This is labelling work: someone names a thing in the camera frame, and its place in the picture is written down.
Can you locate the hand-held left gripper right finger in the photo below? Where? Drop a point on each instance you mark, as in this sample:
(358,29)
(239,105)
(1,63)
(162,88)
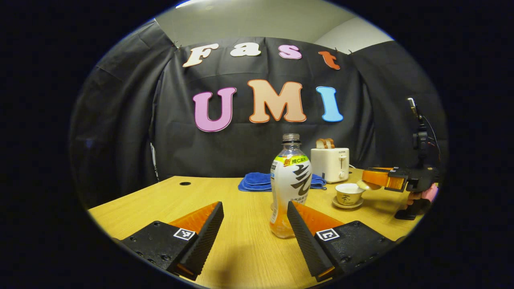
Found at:
(309,241)

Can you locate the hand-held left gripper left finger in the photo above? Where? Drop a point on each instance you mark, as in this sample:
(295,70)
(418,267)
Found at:
(202,241)

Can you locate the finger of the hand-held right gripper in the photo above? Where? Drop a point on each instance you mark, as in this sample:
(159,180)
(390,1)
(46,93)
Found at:
(381,178)

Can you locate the cream teacup lid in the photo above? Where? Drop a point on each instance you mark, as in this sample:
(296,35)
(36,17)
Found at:
(367,185)

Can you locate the cream ceramic teacup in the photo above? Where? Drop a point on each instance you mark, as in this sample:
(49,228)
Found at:
(347,196)

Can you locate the clear water bottle white label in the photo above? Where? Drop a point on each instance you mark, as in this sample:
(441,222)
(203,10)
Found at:
(291,180)

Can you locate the cream ceramic saucer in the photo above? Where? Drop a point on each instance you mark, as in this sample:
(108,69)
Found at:
(341,205)

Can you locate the white toaster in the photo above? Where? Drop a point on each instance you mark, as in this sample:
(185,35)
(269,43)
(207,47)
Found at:
(329,164)

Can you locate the toast slice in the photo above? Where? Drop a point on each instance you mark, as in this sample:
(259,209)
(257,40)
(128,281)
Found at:
(320,144)
(330,143)

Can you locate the blue towel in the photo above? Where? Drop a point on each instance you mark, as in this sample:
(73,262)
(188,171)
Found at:
(253,181)

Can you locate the black backdrop cloth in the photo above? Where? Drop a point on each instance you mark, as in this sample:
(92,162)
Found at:
(120,120)

